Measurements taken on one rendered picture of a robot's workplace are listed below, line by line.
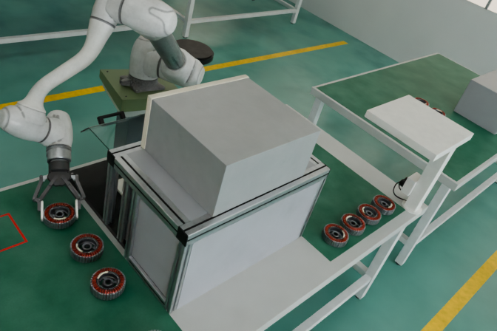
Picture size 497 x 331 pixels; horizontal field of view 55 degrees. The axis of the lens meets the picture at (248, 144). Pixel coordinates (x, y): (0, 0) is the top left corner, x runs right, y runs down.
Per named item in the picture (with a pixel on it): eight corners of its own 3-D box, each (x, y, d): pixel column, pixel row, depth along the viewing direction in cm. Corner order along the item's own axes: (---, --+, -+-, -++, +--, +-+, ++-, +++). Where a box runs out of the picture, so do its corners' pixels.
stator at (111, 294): (132, 288, 161) (133, 281, 159) (104, 307, 153) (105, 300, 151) (110, 267, 165) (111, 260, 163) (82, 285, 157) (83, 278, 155)
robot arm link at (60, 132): (61, 156, 192) (31, 148, 182) (60, 120, 198) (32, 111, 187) (79, 147, 188) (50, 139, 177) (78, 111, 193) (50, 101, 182)
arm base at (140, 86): (112, 78, 256) (112, 69, 253) (148, 75, 270) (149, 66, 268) (129, 94, 245) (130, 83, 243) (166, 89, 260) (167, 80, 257)
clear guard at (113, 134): (80, 131, 180) (80, 119, 177) (135, 118, 196) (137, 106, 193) (126, 183, 164) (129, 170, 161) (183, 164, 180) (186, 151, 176)
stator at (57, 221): (43, 209, 179) (43, 202, 177) (75, 207, 184) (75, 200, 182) (42, 231, 171) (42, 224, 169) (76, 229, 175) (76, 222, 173)
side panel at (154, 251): (123, 256, 171) (132, 189, 153) (130, 253, 173) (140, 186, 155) (168, 314, 157) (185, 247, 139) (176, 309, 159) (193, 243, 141)
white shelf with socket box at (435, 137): (331, 188, 233) (367, 109, 208) (373, 167, 258) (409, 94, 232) (390, 235, 216) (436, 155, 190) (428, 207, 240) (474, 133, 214)
